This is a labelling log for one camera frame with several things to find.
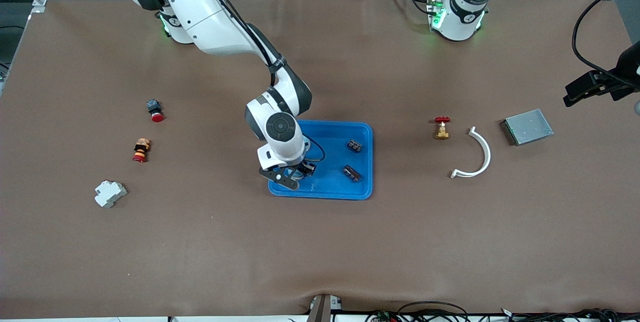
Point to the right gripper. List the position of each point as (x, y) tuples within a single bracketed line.
[(301, 166)]

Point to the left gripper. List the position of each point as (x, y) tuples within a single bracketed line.
[(626, 69)]

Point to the blue bell with cream base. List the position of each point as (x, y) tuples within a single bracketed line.
[(297, 174)]

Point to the long dark electrolytic capacitor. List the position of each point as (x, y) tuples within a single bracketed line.
[(351, 173)]

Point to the short dark electrolytic capacitor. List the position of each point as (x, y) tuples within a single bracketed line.
[(355, 145)]

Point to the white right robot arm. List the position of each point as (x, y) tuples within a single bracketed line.
[(210, 17)]

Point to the blue plastic tray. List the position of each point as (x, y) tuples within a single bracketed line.
[(335, 182)]

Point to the brown table mat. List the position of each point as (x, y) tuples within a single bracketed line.
[(320, 252)]

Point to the grey metal box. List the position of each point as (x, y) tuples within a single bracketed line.
[(528, 126)]

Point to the white curved plastic clamp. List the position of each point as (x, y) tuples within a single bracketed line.
[(486, 154)]

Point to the red pushbutton with grey body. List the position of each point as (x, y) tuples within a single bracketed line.
[(155, 110)]

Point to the red pushbutton with orange body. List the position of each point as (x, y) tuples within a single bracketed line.
[(141, 150)]

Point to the white circuit breaker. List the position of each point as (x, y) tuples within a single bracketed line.
[(110, 193)]

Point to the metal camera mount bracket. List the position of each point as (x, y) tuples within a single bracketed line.
[(322, 309)]

